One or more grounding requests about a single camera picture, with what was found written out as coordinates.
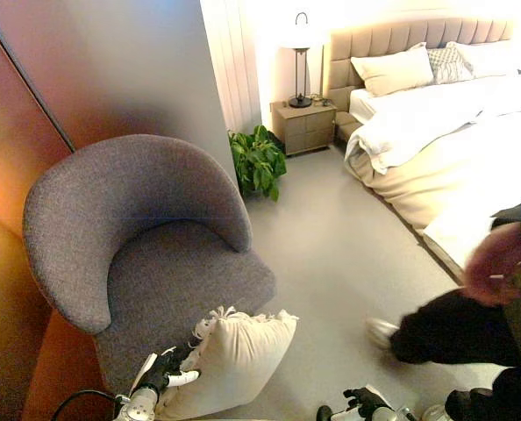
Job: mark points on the white mattress sheet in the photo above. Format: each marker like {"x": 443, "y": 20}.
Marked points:
{"x": 360, "y": 103}

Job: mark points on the beige tufted headboard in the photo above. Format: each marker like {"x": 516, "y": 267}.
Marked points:
{"x": 374, "y": 37}

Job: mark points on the grey patterned cushion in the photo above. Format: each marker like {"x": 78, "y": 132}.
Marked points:
{"x": 449, "y": 66}

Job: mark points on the white duvet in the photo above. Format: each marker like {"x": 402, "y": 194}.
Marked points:
{"x": 436, "y": 114}

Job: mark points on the green leafy potted plant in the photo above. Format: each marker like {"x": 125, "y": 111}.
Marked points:
{"x": 256, "y": 160}

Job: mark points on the beige wooden nightstand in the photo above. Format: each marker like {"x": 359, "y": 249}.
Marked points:
{"x": 304, "y": 127}

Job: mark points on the white bed pillow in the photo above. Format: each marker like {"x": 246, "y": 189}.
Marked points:
{"x": 484, "y": 59}

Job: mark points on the plain beige bed pillow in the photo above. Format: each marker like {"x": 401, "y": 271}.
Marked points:
{"x": 394, "y": 70}

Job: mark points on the white sneaker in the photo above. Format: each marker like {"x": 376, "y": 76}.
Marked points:
{"x": 381, "y": 332}

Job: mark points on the black table lamp white shade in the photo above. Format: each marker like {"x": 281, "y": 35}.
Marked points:
{"x": 301, "y": 41}

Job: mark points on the grey fabric tub armchair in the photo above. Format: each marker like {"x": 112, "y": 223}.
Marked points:
{"x": 111, "y": 197}

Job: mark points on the beige bedspread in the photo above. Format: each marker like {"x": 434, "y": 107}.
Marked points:
{"x": 444, "y": 184}

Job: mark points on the beige fringed throw pillow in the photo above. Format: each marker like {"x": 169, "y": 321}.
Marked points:
{"x": 243, "y": 357}

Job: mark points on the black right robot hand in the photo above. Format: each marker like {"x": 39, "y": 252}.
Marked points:
{"x": 366, "y": 400}

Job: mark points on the person in dark clothes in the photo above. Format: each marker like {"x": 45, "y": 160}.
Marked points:
{"x": 458, "y": 329}

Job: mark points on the black right robot foot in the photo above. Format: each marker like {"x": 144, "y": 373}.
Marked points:
{"x": 324, "y": 413}

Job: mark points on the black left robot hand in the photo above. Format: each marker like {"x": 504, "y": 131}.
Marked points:
{"x": 162, "y": 373}

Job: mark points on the white textured blanket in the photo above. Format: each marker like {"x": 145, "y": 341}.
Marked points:
{"x": 458, "y": 241}

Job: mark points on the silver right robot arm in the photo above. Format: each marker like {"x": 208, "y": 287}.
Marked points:
{"x": 390, "y": 414}

